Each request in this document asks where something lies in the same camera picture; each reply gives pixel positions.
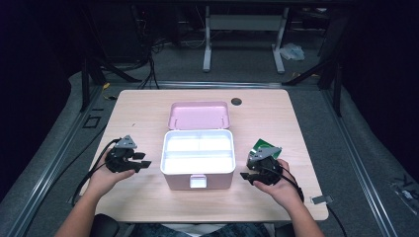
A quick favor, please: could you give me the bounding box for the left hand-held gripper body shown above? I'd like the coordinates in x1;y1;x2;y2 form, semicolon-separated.
105;134;139;174

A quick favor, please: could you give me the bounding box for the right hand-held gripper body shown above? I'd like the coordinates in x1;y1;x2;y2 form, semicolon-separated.
246;146;284;186

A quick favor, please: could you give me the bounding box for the green carton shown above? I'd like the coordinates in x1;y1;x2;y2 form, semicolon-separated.
249;138;277;159

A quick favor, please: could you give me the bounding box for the white divided tray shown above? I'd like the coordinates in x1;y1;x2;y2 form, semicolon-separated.
160;129;236;175

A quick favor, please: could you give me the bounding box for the pink storage box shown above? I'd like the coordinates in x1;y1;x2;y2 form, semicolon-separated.
159;100;237;192

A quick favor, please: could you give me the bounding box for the person's right hand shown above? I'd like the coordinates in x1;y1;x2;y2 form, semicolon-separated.
252;158;304;209

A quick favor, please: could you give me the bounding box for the person's left hand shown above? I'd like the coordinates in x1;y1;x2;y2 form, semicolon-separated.
86;151;136;199

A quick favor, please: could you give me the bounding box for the black chair armrest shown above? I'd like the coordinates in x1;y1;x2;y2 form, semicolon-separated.
90;213;121;237
274;222;297;237

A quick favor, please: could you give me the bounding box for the grey tape piece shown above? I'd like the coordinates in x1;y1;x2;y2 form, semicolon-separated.
310;195;334;205

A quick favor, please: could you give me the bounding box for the black metal stand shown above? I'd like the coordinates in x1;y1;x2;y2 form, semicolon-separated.
80;56;142;113
282;16;351;117

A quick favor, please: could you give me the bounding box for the clear plastic bag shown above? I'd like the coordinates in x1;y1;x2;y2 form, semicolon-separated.
279;42;306;62

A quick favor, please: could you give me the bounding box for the plastic bag with black parts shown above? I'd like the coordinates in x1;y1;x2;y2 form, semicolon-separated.
389;177;419;215

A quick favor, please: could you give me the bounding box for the left hand-held gripper cable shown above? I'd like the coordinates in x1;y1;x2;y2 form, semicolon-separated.
70;137;122;206

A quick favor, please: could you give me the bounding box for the hand-held gripper cable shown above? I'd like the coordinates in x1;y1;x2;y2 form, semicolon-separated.
70;137;122;206
278;165;348;237

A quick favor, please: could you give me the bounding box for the right hand-held gripper cable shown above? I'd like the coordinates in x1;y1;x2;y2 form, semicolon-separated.
278;165;348;237

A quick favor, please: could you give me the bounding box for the metal floor rail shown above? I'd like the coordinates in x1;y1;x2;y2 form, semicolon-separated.
5;88;111;237
323;88;400;237

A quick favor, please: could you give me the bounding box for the bundle of black cables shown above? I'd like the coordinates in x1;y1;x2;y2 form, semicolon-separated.
137;53;161;91

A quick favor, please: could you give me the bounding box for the white desk frame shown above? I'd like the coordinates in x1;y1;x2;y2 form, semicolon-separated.
202;5;291;74

